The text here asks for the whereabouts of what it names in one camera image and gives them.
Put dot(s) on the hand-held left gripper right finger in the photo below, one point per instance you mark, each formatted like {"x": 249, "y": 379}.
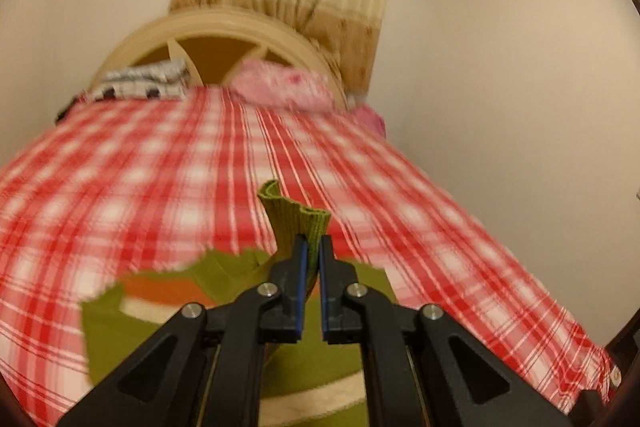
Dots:
{"x": 325, "y": 297}

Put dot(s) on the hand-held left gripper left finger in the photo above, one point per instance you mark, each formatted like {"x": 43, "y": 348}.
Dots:
{"x": 300, "y": 292}

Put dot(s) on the green knit sweater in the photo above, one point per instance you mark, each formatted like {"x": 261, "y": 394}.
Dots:
{"x": 292, "y": 217}

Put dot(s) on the pink cloth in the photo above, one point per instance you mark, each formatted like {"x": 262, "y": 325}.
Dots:
{"x": 370, "y": 119}

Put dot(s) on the red plaid bed sheet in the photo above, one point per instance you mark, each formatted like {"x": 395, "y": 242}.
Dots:
{"x": 150, "y": 182}

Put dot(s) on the pink floral pillow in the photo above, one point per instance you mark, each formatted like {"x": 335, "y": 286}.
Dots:
{"x": 282, "y": 84}

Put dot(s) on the black white checkered pillow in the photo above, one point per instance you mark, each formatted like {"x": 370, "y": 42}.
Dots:
{"x": 137, "y": 82}

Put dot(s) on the cream wooden headboard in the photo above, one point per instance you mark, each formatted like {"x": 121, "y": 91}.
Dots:
{"x": 150, "y": 34}

